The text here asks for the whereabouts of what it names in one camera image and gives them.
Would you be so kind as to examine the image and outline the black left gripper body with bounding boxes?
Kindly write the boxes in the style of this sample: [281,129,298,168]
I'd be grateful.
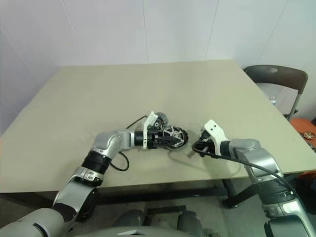
[147,130,161,150]

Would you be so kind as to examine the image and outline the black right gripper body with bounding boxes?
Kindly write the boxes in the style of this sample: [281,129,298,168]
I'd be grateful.
[198,130,215,149]

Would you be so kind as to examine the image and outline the spoked silver black rotor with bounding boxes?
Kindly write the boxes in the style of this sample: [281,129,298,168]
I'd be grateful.
[163,125,185,145]

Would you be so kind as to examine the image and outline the black silver wheel part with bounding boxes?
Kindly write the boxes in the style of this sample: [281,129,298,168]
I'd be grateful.
[166,127,190,151]

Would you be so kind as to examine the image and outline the black flat bar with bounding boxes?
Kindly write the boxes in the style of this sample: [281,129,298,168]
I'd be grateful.
[146,205,186,216]

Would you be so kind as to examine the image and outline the dark rounded shape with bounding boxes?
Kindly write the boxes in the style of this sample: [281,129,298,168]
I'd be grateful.
[177,210,203,233]
[118,209,147,229]

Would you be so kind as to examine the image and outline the dark folding chair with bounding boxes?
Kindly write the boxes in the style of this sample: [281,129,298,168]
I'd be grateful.
[243,64,310,121]

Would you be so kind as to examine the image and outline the orange round object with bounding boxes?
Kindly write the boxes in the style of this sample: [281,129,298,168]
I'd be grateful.
[289,118,316,149]

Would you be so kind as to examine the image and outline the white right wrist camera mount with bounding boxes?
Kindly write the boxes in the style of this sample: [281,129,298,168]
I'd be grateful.
[203,119,228,157]

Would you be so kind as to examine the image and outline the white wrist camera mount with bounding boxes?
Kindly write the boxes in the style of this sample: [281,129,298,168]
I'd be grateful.
[142,111,159,151]
[203,119,228,157]

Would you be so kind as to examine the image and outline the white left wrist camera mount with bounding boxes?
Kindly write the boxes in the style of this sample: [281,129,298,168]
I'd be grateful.
[142,111,159,151]

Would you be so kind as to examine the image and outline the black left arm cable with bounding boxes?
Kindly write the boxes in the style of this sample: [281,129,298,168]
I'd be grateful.
[111,115,147,171]

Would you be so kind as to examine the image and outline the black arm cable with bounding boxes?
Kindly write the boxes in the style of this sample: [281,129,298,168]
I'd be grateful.
[194,145,298,197]
[111,115,147,171]

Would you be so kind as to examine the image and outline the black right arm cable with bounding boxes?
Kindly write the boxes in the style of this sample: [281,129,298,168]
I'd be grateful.
[194,145,298,197]

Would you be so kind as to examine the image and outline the black table frame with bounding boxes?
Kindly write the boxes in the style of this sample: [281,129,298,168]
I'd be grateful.
[92,179,264,210]

